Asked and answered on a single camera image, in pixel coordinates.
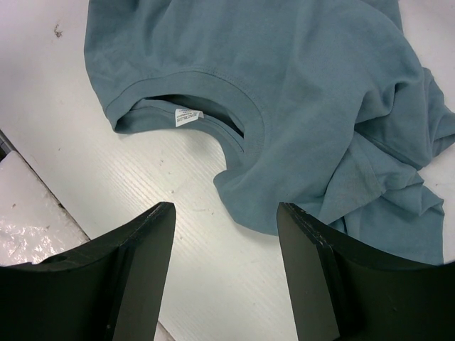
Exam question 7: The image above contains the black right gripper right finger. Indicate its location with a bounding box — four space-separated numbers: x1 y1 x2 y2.
277 203 454 340

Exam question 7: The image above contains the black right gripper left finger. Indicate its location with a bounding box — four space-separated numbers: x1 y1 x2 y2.
1 202 176 340

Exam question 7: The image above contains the teal blue t shirt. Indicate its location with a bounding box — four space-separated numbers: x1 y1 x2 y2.
85 1 454 265

